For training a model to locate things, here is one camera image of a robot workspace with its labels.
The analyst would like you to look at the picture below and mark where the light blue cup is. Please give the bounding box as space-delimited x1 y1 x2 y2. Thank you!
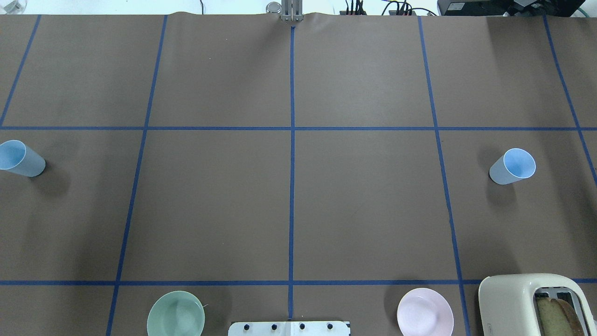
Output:
489 147 536 185
0 140 46 178

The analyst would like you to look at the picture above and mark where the metal camera post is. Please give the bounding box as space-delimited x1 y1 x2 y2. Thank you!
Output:
266 0 304 22

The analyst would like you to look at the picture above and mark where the black device on desk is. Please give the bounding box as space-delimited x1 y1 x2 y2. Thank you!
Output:
437 0 585 17

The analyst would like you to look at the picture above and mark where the cream toaster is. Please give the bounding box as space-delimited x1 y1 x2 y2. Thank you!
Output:
478 273 596 336

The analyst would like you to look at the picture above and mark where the pink bowl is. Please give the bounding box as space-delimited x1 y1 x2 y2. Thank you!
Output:
396 287 454 336

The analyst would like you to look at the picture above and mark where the mint green bowl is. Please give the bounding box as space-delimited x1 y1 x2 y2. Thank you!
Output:
146 291 206 336

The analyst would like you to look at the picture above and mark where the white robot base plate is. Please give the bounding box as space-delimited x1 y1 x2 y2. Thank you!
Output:
228 321 351 336

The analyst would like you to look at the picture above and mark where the bread slice in toaster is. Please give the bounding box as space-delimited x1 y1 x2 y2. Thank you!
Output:
536 297 585 336

